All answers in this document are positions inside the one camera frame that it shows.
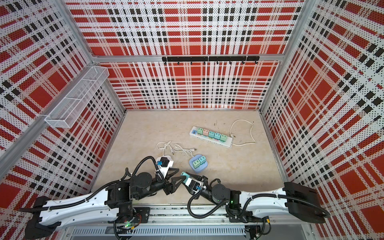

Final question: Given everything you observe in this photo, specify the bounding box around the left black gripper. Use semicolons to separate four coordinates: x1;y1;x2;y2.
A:
135;168;186;201

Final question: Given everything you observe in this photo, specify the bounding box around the green plug adapter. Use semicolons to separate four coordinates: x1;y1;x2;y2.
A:
220;134;228;142
197;128;204;135
192;159;200;169

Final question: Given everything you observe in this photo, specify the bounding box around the blue square power strip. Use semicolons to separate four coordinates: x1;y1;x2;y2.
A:
189;154;208;174

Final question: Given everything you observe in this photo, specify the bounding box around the teal plug adapter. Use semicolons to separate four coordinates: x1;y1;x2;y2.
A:
214;133;222;141
199;156;206;165
208;131;216;139
181;172;190;180

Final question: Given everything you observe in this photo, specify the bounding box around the white square power strip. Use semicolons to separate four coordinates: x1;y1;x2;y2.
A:
156;155;174;168

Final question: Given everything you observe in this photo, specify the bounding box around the teal plug adapter front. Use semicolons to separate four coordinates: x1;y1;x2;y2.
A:
208;131;216;139

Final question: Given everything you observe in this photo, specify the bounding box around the long white power strip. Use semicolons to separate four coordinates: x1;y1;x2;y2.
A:
189;126;233;149

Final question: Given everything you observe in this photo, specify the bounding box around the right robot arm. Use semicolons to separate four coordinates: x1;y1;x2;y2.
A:
182;172;331;224

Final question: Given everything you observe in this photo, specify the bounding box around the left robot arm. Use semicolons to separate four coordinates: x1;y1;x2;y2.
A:
19;156;186;240

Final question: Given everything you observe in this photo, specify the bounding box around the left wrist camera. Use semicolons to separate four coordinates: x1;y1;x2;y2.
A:
156;155;174;178

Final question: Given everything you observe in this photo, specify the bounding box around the aluminium front rail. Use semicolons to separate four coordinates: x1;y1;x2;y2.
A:
64;203;314;224

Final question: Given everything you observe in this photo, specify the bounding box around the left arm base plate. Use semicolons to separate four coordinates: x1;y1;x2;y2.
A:
108;206;151;225

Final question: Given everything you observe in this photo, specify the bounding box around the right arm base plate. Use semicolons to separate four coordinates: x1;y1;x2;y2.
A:
226;205;270;224

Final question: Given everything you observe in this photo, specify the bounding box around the white cord of long strip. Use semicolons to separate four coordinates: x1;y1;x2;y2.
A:
229;119;256;148

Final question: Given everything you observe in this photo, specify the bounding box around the black hook rail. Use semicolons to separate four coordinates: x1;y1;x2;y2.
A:
162;56;260;64

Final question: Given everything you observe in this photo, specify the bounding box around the white wire basket shelf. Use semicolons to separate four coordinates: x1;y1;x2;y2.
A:
45;66;109;129

